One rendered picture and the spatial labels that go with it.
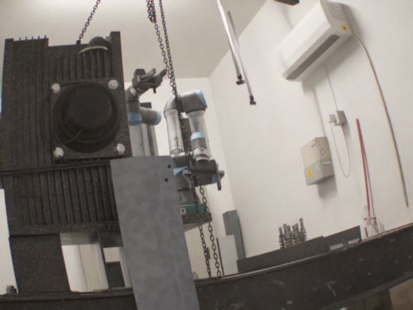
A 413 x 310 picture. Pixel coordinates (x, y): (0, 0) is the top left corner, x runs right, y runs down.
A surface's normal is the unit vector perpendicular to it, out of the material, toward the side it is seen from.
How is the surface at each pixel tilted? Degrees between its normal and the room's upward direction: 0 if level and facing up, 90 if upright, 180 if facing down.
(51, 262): 90
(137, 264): 90
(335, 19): 90
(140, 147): 90
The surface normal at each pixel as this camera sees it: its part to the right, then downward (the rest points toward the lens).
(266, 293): 0.29, -0.29
